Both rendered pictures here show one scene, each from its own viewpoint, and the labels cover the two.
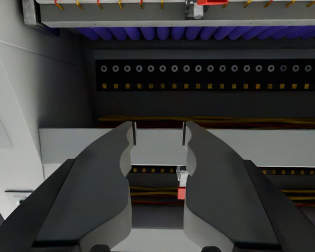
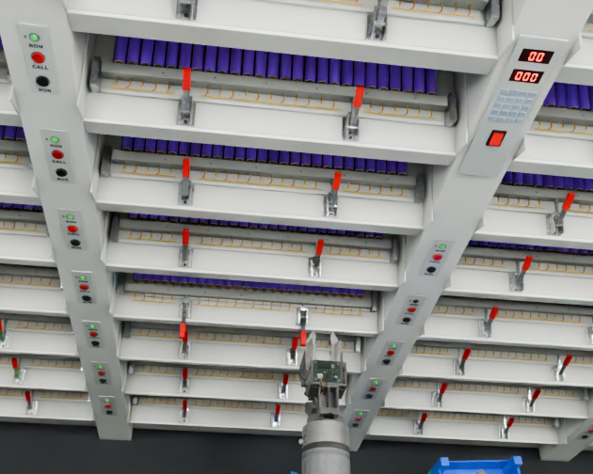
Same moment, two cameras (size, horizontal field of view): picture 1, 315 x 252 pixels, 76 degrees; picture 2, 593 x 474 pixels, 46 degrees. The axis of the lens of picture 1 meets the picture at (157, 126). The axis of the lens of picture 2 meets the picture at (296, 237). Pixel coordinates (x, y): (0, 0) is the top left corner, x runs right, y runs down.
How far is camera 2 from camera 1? 1.50 m
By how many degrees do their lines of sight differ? 82
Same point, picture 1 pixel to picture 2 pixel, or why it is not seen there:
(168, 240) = (337, 226)
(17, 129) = (399, 300)
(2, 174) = (428, 284)
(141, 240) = (361, 228)
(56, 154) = (389, 287)
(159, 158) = (328, 283)
